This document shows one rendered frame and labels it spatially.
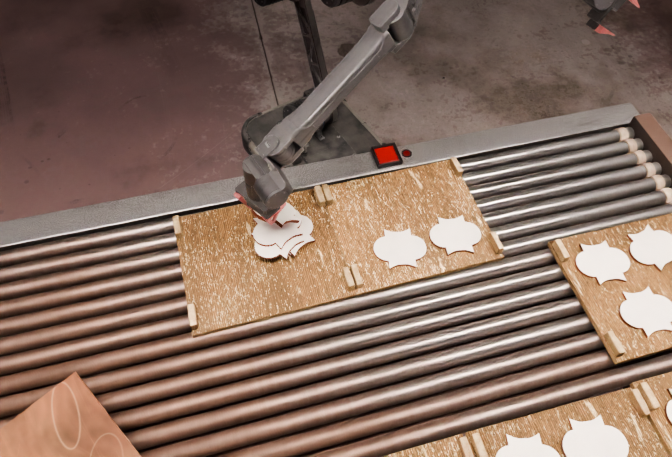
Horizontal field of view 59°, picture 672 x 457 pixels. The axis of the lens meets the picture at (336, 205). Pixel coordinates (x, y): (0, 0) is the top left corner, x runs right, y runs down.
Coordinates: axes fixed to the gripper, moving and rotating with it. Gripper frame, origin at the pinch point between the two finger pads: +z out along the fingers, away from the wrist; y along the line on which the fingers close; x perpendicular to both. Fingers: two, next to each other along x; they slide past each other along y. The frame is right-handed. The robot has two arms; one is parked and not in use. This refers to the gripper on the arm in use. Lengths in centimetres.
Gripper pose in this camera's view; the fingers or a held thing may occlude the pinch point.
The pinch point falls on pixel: (261, 213)
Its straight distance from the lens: 149.3
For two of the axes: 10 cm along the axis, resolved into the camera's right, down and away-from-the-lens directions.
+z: -0.2, 5.8, 8.2
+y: 7.6, 5.4, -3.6
